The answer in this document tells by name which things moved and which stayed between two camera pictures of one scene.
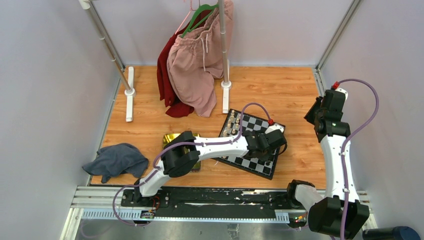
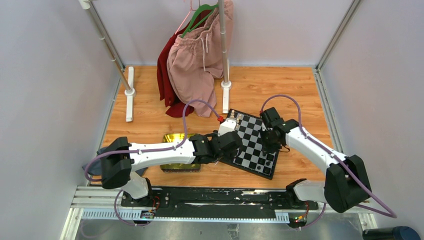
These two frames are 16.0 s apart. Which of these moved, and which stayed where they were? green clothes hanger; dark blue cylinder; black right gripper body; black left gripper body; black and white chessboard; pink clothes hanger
Moved: black left gripper body; black right gripper body
Stayed: green clothes hanger; black and white chessboard; pink clothes hanger; dark blue cylinder
